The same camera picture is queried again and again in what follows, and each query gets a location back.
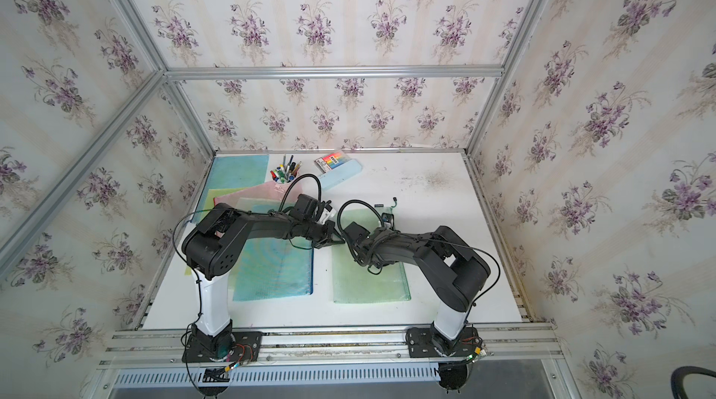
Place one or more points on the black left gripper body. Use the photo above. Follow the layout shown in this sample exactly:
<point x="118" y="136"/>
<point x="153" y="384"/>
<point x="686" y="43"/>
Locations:
<point x="314" y="232"/>

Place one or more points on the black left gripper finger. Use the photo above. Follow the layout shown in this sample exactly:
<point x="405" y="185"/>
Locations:
<point x="335" y="235"/>
<point x="324" y="242"/>

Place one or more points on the pink mesh document bag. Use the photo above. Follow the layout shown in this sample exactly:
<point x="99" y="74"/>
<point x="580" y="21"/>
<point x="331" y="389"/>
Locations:
<point x="269" y="193"/>

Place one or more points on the pale green document bag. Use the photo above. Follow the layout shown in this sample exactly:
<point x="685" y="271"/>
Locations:
<point x="356" y="285"/>

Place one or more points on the large teal document bag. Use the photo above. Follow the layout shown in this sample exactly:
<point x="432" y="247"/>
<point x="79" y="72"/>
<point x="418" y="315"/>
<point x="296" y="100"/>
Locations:
<point x="293" y="277"/>

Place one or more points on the blue mesh document bag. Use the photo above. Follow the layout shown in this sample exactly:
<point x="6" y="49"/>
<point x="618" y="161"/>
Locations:
<point x="227" y="174"/>

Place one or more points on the yellow mesh document bag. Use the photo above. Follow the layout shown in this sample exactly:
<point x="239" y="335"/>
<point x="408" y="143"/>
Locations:
<point x="213" y="243"/>

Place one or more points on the light green document bag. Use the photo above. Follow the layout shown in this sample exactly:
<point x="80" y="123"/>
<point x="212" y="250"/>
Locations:
<point x="260" y="255"/>

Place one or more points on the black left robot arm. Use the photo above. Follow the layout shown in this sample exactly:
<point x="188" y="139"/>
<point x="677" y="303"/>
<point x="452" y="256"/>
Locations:
<point x="214" y="294"/>

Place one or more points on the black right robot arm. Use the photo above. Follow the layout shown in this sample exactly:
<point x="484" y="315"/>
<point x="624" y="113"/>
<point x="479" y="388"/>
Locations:
<point x="454" y="270"/>

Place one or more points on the pink metal pen bucket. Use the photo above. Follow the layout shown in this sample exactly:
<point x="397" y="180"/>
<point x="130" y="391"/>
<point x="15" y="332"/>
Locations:
<point x="286" y="170"/>

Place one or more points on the light blue booklet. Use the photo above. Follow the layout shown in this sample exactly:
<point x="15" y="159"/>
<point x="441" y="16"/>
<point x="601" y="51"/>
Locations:
<point x="340" y="175"/>

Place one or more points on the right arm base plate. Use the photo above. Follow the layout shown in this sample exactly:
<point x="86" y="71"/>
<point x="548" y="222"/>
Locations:
<point x="427" y="342"/>

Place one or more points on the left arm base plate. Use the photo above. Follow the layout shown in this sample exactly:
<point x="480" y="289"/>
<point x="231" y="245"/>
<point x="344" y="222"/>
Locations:
<point x="237" y="347"/>

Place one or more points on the aluminium mounting rail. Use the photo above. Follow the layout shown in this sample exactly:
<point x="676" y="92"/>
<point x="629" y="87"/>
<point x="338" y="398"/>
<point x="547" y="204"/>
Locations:
<point x="330" y="345"/>

